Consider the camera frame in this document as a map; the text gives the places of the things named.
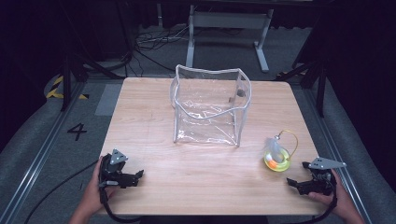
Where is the aluminium floor rail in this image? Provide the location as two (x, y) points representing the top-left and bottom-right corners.
(303, 88), (373, 224)
(0, 81), (88, 224)

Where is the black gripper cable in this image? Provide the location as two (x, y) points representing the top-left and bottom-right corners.
(98, 186), (143, 224)
(298, 183), (339, 224)

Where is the black metal stand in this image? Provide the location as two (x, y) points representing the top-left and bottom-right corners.
(60, 50), (127, 112)
(275, 57), (329, 119)

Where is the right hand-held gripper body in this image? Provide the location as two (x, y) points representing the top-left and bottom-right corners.
(298, 157), (347, 197)

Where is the white metal table frame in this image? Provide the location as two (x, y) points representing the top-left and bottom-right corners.
(185, 4), (275, 74)

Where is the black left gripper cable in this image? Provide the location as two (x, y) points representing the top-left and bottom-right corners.
(98, 186), (143, 224)

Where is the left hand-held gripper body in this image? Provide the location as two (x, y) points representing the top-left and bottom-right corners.
(98, 148), (135, 189)

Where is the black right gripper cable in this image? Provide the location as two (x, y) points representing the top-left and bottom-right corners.
(298, 183), (339, 224)

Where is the bundle of floor cables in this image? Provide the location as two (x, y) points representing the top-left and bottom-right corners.
(133, 23), (191, 77)

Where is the person's left hand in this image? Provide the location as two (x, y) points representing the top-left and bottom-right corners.
(79, 156), (117, 216)

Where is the black floor cable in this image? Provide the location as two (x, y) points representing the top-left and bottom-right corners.
(23, 159), (101, 224)

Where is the yellow ring toy with feather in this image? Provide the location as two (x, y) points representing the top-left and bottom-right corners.
(263, 129), (299, 173)

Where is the grey floor patch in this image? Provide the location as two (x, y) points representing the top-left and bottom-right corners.
(94, 83), (125, 117)

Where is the clear plastic bag white trim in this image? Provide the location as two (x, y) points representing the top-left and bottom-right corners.
(169, 63), (252, 147)

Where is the yellow black floor tape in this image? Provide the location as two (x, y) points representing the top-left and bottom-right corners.
(46, 75), (90, 101)

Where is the person's right hand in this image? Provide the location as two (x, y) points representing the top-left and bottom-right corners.
(307, 168), (360, 218)

